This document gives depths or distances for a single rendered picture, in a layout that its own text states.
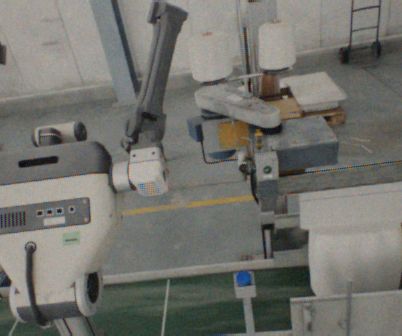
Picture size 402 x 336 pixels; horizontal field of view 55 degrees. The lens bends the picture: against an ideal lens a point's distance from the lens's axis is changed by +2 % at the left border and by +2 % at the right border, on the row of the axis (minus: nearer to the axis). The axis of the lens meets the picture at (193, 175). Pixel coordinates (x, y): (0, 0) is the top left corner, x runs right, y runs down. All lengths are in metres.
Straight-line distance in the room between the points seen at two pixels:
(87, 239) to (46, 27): 6.02
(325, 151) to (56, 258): 0.94
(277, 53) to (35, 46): 5.87
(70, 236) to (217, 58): 0.85
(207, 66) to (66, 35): 5.47
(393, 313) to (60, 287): 1.28
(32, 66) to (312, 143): 6.22
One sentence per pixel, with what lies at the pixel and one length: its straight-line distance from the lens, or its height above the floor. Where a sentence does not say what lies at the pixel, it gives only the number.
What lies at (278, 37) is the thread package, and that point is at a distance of 1.52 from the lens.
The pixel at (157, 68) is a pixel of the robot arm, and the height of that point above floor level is 1.69.
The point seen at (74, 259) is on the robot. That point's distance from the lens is 1.10.
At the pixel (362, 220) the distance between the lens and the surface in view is 1.85.
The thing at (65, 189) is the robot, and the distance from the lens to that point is 1.12.
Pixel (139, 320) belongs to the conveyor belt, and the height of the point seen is 0.38.
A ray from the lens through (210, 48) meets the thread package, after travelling 1.49.
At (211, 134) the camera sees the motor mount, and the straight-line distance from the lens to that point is 1.74.
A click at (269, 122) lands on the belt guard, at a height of 1.39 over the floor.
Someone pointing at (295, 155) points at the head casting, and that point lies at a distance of 1.39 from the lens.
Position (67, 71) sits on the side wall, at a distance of 7.01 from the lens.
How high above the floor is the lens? 1.98
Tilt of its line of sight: 30 degrees down
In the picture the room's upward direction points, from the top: 11 degrees counter-clockwise
